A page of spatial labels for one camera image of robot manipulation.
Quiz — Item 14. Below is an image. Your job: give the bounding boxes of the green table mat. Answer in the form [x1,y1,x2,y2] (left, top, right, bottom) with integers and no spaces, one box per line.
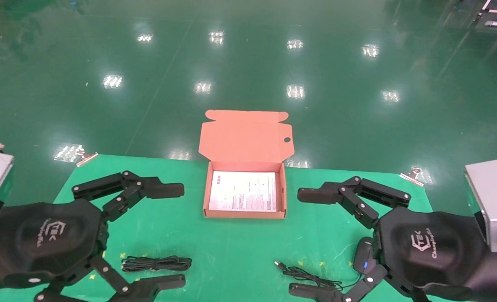
[0,154,476,302]

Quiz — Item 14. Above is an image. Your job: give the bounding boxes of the metal binder clip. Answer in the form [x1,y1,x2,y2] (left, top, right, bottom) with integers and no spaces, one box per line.
[400,167,425,187]
[76,145,99,168]

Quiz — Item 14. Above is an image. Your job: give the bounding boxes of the black data cable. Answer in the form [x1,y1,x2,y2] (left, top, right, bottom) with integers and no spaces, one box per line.
[121,255,193,273]

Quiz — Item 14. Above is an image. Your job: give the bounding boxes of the black usb mouse cable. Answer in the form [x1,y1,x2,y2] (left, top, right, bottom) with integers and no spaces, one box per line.
[274,237,377,291]

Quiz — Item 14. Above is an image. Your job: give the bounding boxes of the open brown cardboard box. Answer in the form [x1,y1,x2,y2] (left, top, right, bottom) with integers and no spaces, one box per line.
[198,109,295,219]

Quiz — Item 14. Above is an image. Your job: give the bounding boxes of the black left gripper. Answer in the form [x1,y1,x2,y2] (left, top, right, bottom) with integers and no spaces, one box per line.
[0,171,185,292]

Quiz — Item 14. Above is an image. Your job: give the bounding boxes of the white printed paper sheet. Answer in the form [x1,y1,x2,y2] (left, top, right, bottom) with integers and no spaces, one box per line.
[208,171,277,212]

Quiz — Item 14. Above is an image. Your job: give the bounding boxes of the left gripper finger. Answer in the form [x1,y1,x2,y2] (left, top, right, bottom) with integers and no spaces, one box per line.
[34,256,186,302]

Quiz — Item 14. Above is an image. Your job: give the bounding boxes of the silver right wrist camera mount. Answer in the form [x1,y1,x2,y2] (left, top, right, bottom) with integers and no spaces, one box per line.
[464,159,497,253]

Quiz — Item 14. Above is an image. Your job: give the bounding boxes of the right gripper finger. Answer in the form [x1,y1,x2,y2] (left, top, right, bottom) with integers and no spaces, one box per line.
[289,265,427,302]

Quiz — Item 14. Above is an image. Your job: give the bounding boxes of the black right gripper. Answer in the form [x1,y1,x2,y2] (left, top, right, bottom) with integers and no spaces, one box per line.
[297,176,497,302]

